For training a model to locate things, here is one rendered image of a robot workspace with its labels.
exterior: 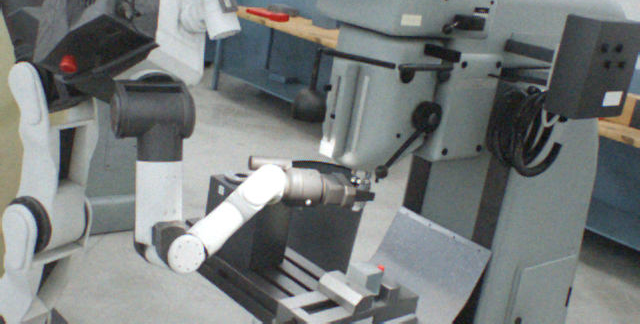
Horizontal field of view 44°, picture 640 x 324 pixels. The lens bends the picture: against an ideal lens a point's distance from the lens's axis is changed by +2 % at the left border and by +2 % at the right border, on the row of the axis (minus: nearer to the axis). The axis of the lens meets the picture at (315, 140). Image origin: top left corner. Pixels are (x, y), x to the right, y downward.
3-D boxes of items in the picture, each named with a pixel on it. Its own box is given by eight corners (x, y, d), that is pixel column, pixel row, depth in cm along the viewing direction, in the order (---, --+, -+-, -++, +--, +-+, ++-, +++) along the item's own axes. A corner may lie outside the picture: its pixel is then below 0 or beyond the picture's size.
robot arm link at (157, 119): (128, 163, 148) (128, 91, 147) (118, 159, 156) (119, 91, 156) (188, 162, 153) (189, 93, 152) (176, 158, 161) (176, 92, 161)
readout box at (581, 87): (579, 122, 160) (607, 20, 155) (540, 110, 167) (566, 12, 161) (627, 118, 174) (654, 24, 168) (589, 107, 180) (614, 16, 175)
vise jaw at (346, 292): (353, 314, 172) (356, 298, 171) (316, 289, 180) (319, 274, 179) (371, 309, 176) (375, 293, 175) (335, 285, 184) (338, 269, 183)
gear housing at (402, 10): (392, 37, 153) (402, -14, 151) (312, 13, 170) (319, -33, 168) (491, 41, 176) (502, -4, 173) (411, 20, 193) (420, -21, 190)
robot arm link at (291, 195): (306, 200, 170) (256, 198, 166) (290, 213, 179) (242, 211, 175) (303, 152, 174) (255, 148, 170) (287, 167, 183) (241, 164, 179)
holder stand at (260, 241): (247, 271, 200) (259, 199, 194) (200, 238, 215) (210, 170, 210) (283, 263, 208) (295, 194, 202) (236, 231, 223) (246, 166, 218)
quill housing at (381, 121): (367, 182, 165) (396, 35, 157) (306, 152, 180) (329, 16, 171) (425, 174, 178) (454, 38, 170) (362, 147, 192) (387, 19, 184)
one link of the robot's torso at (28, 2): (-17, 3, 183) (31, -25, 174) (30, 4, 194) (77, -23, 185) (21, 118, 183) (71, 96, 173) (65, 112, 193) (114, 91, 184)
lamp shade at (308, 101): (285, 116, 156) (290, 87, 154) (297, 110, 163) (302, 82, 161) (318, 125, 154) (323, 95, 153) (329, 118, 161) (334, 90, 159)
